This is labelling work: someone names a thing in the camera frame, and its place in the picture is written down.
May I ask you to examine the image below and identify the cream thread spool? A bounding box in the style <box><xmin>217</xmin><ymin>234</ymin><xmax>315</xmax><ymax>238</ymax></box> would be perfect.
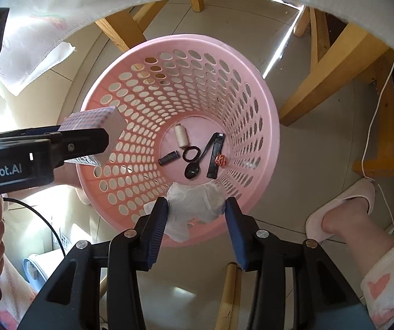
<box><xmin>174</xmin><ymin>123</ymin><xmax>190</xmax><ymax>150</ymax></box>

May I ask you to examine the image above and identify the white tissue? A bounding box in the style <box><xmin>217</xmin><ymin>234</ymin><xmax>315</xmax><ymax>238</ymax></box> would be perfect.
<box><xmin>144</xmin><ymin>181</ymin><xmax>227</xmax><ymax>243</ymax></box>

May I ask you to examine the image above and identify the wooden stick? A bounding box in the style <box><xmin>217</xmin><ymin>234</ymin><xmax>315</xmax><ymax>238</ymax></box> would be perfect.
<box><xmin>214</xmin><ymin>262</ymin><xmax>237</xmax><ymax>330</ymax></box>

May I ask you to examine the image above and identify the black thread spool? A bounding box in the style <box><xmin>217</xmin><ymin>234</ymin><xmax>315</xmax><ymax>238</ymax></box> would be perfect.
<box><xmin>159</xmin><ymin>151</ymin><xmax>180</xmax><ymax>166</ymax></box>

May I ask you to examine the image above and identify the pink checked tissue pack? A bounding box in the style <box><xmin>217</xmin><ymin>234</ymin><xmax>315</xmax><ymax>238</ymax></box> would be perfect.
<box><xmin>61</xmin><ymin>106</ymin><xmax>129</xmax><ymax>169</ymax></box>

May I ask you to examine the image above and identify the white cable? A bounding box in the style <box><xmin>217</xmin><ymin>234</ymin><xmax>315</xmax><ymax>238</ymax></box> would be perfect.
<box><xmin>360</xmin><ymin>53</ymin><xmax>394</xmax><ymax>238</ymax></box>

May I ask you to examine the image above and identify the wooden table frame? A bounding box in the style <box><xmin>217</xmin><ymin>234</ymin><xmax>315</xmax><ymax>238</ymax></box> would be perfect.
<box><xmin>95</xmin><ymin>0</ymin><xmax>394</xmax><ymax>179</ymax></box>

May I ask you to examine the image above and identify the light blue plastic item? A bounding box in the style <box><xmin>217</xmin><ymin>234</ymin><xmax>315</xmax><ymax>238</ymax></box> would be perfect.
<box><xmin>23</xmin><ymin>254</ymin><xmax>51</xmax><ymax>287</ymax></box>

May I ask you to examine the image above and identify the pink slipper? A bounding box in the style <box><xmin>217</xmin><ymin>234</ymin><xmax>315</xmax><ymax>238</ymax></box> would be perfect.
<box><xmin>305</xmin><ymin>179</ymin><xmax>377</xmax><ymax>243</ymax></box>

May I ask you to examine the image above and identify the white power strip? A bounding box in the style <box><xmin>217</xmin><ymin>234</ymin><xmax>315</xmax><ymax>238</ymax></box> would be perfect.
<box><xmin>52</xmin><ymin>223</ymin><xmax>92</xmax><ymax>252</ymax></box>

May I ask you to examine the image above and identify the person's fluffy pink pajamas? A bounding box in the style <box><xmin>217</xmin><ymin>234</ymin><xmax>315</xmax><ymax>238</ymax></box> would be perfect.
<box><xmin>360</xmin><ymin>235</ymin><xmax>394</xmax><ymax>330</ymax></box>

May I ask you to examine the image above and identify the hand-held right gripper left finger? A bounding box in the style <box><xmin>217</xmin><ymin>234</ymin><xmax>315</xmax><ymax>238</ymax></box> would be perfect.
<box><xmin>18</xmin><ymin>197</ymin><xmax>169</xmax><ymax>330</ymax></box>

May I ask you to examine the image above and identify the black spoon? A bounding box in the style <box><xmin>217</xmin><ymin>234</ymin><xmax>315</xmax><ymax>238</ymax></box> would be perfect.
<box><xmin>184</xmin><ymin>134</ymin><xmax>218</xmax><ymax>182</ymax></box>

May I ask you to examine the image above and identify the black cable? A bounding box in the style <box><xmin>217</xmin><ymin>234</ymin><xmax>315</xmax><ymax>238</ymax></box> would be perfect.
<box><xmin>2</xmin><ymin>197</ymin><xmax>68</xmax><ymax>258</ymax></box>

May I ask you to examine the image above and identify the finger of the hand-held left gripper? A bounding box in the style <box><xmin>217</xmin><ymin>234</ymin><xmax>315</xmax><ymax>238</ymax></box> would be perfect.
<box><xmin>0</xmin><ymin>126</ymin><xmax>63</xmax><ymax>144</ymax></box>
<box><xmin>50</xmin><ymin>126</ymin><xmax>110</xmax><ymax>170</ymax></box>

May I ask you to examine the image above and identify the pink perforated plastic basket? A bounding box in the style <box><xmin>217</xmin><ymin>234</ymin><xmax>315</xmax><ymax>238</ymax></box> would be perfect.
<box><xmin>75</xmin><ymin>34</ymin><xmax>280</xmax><ymax>247</ymax></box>

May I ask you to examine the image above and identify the dark hair tie loop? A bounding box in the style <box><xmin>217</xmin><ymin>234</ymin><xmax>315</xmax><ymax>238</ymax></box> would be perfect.
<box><xmin>182</xmin><ymin>146</ymin><xmax>201</xmax><ymax>162</ymax></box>

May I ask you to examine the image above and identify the person's leg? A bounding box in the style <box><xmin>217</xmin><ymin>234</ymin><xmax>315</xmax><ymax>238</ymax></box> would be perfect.
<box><xmin>321</xmin><ymin>199</ymin><xmax>394</xmax><ymax>258</ymax></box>

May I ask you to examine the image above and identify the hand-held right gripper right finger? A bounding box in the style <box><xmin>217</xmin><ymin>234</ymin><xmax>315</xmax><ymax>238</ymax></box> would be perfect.
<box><xmin>225</xmin><ymin>197</ymin><xmax>373</xmax><ymax>330</ymax></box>

